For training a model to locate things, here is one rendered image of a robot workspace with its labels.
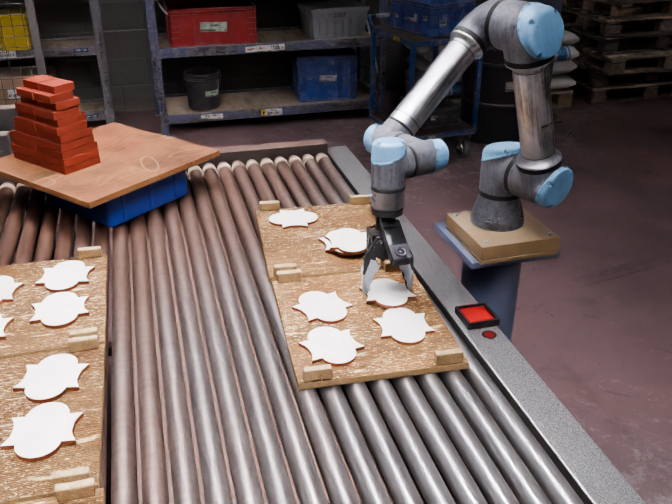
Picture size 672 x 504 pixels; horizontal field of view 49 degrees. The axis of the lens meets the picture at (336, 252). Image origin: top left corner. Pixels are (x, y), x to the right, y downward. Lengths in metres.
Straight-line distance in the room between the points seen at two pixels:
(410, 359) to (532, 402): 0.25
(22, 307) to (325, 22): 4.51
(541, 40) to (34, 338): 1.28
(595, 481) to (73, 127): 1.64
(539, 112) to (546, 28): 0.21
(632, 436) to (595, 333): 0.67
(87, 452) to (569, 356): 2.31
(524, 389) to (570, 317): 2.04
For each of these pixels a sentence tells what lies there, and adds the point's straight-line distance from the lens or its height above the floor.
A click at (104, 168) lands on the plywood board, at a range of 2.26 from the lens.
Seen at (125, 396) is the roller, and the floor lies 0.92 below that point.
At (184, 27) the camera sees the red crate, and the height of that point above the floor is 0.79.
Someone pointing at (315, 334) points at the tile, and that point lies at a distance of 1.56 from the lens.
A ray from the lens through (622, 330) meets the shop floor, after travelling 3.51.
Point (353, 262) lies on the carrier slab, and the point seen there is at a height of 0.94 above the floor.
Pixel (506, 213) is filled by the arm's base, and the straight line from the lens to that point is 2.08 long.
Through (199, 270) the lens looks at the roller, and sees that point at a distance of 1.88.
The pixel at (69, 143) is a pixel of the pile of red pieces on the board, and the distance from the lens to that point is 2.24.
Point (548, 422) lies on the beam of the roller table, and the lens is 1.44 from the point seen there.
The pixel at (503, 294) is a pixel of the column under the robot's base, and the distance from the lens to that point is 2.19.
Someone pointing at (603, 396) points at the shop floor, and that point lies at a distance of 3.08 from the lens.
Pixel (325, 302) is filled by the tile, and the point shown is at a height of 0.94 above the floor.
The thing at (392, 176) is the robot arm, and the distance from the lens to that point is 1.59.
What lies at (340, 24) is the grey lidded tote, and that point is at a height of 0.74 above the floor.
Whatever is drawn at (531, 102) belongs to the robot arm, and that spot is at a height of 1.32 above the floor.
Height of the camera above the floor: 1.82
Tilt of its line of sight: 28 degrees down
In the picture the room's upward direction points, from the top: straight up
